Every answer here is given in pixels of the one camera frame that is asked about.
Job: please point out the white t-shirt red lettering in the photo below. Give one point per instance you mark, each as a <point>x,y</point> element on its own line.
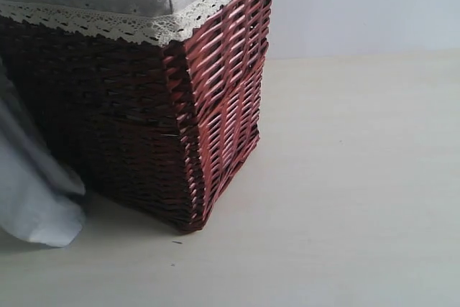
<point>40,197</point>

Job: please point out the dark red wicker basket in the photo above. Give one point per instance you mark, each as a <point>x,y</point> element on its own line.
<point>162,130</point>

